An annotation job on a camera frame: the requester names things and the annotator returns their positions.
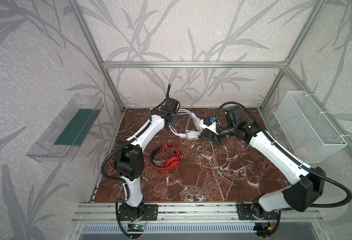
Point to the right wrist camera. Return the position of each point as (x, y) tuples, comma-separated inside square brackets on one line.
[(211, 124)]

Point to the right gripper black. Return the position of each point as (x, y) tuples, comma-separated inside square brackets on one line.
[(215, 136)]

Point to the pink object in basket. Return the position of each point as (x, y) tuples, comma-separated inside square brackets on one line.
[(301, 152)]

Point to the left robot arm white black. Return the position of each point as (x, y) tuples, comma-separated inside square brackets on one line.
[(126, 163)]

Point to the white headphones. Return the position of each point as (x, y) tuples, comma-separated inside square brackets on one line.
[(192, 127)]

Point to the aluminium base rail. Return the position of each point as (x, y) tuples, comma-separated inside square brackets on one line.
[(172, 212)]

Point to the clear plastic wall tray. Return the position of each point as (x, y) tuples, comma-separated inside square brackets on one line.
[(62, 139)]

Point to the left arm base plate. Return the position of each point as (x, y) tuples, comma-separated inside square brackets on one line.
[(143, 211)]

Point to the red black headphones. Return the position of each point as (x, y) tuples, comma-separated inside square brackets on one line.
[(170, 157)]

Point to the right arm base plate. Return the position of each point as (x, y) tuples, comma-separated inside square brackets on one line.
[(247, 211)]

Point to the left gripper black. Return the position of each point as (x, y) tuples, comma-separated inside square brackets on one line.
[(174, 119)]

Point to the white wire mesh basket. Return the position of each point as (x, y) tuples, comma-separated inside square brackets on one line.
[(306, 125)]

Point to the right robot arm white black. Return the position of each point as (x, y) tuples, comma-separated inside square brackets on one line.
[(306, 183)]

